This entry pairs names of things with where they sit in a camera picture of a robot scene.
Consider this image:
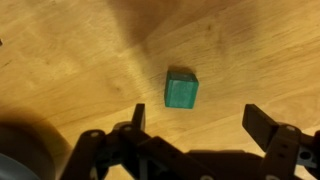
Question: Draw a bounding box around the green cube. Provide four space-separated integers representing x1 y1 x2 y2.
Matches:
164 69 200 110

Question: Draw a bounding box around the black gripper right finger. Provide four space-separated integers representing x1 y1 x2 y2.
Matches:
241 103 320 180

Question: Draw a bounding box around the black bowl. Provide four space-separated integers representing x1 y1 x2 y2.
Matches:
0 116 74 180

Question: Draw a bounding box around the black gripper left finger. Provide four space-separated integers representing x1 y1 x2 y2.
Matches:
59 103 216 180

